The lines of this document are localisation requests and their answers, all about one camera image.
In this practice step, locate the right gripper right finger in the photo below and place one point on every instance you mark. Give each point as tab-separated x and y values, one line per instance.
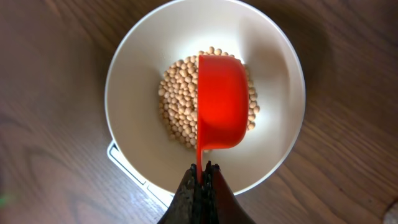
219	205

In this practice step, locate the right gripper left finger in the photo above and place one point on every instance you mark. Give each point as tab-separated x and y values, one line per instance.
185	207

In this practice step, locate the white digital kitchen scale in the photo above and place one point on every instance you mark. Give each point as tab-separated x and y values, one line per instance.
157	195

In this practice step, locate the red plastic measuring scoop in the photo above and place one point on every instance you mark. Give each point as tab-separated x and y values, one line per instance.
222	111

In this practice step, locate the soybeans in bowl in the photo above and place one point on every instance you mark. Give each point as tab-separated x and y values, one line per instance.
178	98

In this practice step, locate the white ceramic bowl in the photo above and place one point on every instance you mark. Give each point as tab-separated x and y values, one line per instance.
181	28

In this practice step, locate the clear plastic container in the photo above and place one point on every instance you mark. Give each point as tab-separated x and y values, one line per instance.
391	214

